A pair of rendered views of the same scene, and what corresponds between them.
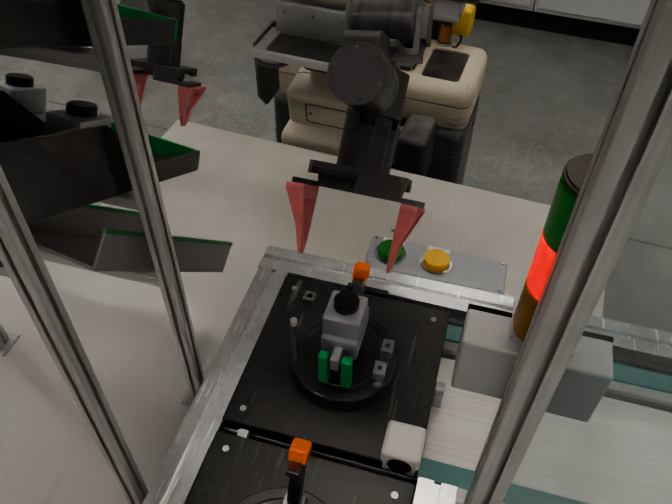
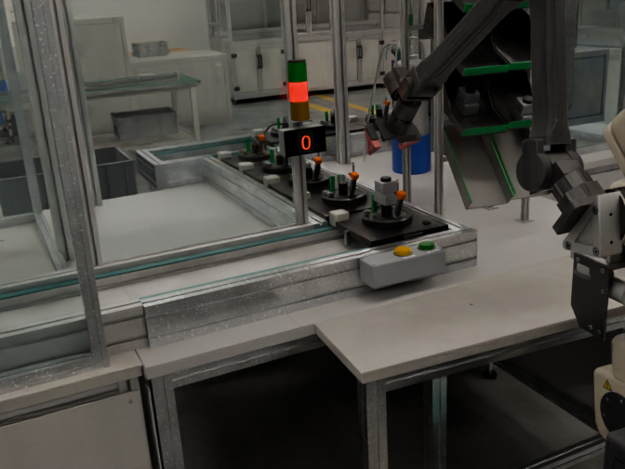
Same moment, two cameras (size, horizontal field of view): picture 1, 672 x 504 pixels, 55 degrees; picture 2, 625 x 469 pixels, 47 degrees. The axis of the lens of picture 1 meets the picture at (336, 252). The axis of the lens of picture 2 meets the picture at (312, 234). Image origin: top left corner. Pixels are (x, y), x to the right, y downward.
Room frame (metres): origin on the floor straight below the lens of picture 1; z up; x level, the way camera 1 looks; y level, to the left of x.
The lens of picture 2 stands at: (1.82, -1.38, 1.60)
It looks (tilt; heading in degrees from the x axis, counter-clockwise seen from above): 19 degrees down; 141
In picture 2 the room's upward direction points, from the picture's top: 3 degrees counter-clockwise
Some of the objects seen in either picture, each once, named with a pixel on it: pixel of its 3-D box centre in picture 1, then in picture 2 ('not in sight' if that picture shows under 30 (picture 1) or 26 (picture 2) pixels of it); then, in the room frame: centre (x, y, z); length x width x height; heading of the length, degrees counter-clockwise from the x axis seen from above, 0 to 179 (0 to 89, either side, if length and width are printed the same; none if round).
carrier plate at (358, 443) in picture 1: (343, 365); (387, 224); (0.48, -0.01, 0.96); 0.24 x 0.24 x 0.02; 75
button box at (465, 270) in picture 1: (433, 276); (403, 264); (0.67, -0.15, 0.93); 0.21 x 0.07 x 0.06; 75
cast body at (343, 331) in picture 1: (343, 325); (384, 188); (0.47, -0.01, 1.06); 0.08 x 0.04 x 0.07; 165
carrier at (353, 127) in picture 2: not in sight; (333, 117); (-0.68, 0.84, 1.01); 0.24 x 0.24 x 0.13; 75
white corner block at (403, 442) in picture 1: (402, 448); (339, 218); (0.36, -0.08, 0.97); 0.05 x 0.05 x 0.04; 75
